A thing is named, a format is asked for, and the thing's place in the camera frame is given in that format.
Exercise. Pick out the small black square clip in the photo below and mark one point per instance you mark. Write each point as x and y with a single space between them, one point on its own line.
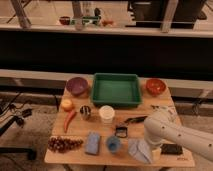
121 132

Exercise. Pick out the bunch of dark grapes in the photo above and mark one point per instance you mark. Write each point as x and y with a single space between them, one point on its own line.
62 145

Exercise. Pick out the light blue towel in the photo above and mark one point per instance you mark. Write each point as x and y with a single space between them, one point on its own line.
140 150

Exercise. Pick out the black handled brush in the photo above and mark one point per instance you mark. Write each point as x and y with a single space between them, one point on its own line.
131 121

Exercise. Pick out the red bowl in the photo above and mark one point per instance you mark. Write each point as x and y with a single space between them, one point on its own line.
155 86

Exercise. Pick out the metal striped cup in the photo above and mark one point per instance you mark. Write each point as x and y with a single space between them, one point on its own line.
85 112

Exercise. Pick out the green plastic tray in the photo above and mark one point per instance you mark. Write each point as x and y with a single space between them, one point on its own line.
117 90

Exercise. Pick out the purple bowl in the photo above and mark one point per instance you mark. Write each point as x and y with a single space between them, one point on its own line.
77 86

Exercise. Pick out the white cup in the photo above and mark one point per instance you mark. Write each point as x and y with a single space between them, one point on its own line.
107 114

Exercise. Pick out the small blue cup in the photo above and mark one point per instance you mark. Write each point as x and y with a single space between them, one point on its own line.
113 144

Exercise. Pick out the yellow apple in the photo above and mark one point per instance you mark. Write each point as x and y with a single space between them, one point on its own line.
67 105

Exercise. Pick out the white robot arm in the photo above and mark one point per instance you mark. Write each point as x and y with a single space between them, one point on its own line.
160 125

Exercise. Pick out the blue sponge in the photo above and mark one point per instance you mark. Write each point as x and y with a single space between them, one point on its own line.
92 143

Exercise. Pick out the orange carrot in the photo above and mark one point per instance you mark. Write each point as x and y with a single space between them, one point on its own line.
68 119

